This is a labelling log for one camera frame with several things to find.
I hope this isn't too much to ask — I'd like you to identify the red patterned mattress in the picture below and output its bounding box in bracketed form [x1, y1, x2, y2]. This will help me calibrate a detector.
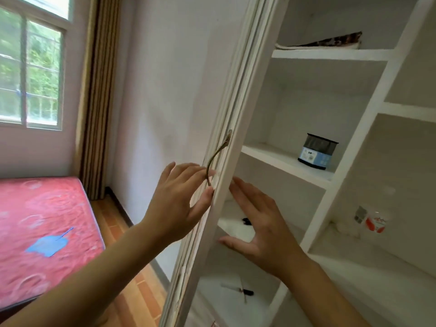
[0, 176, 106, 312]

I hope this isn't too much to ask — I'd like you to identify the clear plastic bag red print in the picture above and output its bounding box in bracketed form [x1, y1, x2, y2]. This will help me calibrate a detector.
[335, 203, 391, 237]

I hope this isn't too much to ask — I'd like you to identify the white shelf cabinet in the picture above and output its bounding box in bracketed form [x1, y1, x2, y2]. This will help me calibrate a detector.
[184, 0, 436, 327]

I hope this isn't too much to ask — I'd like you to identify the blue and grey round container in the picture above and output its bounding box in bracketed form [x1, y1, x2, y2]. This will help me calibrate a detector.
[297, 133, 339, 171]

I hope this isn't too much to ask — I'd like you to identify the person's left hand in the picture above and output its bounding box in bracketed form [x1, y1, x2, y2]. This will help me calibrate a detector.
[143, 162, 217, 248]

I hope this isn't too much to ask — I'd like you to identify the bronze curved door handle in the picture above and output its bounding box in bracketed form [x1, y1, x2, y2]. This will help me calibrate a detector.
[206, 130, 233, 186]

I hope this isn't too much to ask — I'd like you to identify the person's right hand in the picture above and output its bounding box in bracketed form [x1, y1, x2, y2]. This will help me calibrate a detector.
[218, 177, 308, 280]

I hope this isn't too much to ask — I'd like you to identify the white cabinet door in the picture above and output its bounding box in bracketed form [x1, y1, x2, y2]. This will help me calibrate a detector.
[158, 0, 291, 327]

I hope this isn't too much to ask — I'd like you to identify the person's right forearm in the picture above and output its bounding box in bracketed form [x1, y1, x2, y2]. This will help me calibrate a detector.
[279, 253, 372, 327]

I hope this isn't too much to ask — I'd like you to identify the folded patterned cloth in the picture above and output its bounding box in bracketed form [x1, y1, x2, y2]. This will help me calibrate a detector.
[275, 31, 363, 51]

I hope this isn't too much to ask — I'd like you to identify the white framed window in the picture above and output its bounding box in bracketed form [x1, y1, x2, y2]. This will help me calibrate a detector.
[0, 0, 74, 131]

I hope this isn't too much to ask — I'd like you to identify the person's left forearm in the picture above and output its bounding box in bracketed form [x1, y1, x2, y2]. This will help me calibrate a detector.
[0, 218, 171, 327]

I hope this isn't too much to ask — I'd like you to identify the white paper sheet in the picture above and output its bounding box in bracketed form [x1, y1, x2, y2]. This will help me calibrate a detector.
[217, 217, 257, 243]

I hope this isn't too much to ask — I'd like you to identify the brown striped curtain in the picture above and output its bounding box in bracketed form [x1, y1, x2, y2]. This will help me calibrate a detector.
[74, 0, 122, 201]

